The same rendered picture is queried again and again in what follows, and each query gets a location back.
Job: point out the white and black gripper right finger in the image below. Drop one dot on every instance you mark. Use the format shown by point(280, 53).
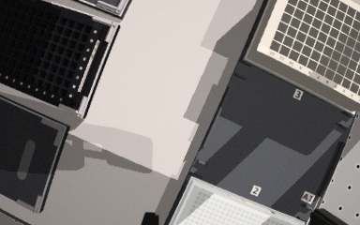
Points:
point(323, 217)

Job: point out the white multi-well plate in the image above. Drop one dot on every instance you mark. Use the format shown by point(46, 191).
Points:
point(206, 204)

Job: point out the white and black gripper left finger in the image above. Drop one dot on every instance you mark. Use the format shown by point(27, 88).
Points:
point(150, 218)

